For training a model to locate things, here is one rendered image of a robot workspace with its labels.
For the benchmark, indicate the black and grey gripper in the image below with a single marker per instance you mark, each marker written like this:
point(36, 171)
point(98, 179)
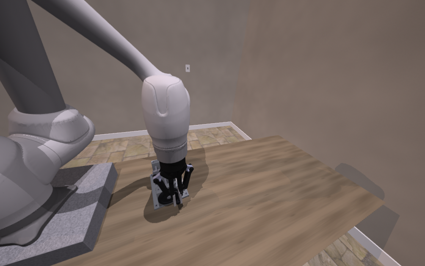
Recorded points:
point(171, 171)

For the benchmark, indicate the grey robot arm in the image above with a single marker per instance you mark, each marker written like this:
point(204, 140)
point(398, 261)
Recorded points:
point(45, 133)

